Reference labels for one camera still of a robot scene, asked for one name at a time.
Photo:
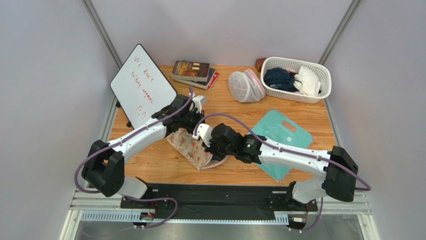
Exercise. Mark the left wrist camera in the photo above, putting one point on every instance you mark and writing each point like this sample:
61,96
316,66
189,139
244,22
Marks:
197,103

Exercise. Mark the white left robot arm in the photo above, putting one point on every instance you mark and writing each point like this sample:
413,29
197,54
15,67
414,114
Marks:
104,168

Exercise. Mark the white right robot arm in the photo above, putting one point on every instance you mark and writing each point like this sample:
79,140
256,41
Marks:
334,172

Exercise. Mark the small brown wooden block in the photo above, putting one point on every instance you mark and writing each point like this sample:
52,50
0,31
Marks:
259,64

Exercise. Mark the white whiteboard with red writing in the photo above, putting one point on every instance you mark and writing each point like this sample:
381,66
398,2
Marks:
141,88

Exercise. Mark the white bra in basket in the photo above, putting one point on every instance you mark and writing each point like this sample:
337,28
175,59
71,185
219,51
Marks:
307,82

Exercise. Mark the aluminium frame rail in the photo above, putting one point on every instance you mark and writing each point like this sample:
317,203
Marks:
97,208

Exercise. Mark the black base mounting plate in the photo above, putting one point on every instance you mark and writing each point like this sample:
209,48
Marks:
219,202

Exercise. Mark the dark blue knit garment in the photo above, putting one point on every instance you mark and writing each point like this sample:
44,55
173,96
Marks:
280,79

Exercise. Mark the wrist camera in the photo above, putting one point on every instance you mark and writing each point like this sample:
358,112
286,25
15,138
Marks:
203,132
197,103

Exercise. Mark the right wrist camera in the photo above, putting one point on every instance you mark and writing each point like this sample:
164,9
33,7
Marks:
203,132

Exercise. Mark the teal folding board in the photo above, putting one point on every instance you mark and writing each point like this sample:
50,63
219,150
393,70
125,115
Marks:
279,128

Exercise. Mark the top dark book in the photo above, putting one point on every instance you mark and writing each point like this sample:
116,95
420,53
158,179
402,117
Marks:
190,71

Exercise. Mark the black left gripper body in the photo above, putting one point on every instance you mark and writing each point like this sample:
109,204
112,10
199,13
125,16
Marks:
189,121

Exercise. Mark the white round mesh laundry bag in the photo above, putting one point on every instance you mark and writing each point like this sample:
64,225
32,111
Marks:
246,87

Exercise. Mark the floral mesh laundry bag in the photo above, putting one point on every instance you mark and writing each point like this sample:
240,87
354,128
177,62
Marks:
193,150

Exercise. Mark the white plastic basket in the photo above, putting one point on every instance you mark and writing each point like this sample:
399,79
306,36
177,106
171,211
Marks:
293,66

